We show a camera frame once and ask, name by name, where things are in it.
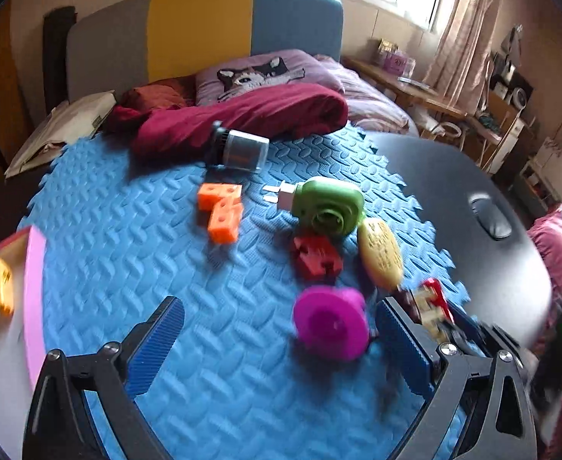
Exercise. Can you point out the black computer mouse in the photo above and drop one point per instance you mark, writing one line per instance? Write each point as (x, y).
(491, 216)

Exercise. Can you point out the grey jar with black lid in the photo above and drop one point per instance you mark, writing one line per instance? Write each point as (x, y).
(242, 148)

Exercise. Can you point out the green plug-in device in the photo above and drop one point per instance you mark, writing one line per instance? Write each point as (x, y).
(331, 203)

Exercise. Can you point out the grey yellow blue headboard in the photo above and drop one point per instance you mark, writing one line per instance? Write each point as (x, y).
(199, 28)

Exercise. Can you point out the wooden side desk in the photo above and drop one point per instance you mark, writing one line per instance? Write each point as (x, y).
(405, 88)

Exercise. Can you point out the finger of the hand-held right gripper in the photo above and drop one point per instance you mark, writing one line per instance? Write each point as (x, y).
(489, 333)

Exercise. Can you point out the pink storage box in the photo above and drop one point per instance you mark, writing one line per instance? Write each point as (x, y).
(34, 297)

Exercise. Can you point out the pink cloth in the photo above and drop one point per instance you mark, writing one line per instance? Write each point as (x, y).
(556, 235)

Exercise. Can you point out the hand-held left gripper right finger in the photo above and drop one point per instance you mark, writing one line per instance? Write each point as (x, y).
(403, 350)

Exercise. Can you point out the purple cat print pillow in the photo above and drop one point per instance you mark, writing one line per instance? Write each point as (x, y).
(252, 74)

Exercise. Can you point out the pink curtain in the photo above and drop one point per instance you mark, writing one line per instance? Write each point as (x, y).
(468, 24)

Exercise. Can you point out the orange cube block toy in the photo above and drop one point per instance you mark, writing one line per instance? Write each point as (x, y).
(221, 213)

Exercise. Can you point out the pink box on desk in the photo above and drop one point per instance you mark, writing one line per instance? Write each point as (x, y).
(396, 60)

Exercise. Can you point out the yellow toy piece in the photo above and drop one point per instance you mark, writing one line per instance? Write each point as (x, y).
(1, 287)

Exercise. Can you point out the magenta round toy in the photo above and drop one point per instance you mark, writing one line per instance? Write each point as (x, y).
(328, 326)

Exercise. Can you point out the maroon blanket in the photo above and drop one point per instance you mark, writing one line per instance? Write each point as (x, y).
(261, 115)

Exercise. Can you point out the red puzzle piece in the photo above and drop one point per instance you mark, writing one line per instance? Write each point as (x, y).
(315, 256)

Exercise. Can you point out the red-brown cushion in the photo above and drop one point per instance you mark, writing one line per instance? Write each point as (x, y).
(158, 93)

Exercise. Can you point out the red toy car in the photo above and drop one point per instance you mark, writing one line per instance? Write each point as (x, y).
(429, 299)

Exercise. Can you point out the blue foam mat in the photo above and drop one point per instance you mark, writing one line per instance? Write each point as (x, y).
(132, 249)

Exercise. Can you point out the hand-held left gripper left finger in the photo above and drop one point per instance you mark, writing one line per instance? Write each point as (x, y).
(156, 345)

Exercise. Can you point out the white paper bag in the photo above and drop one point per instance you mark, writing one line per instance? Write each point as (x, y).
(65, 124)

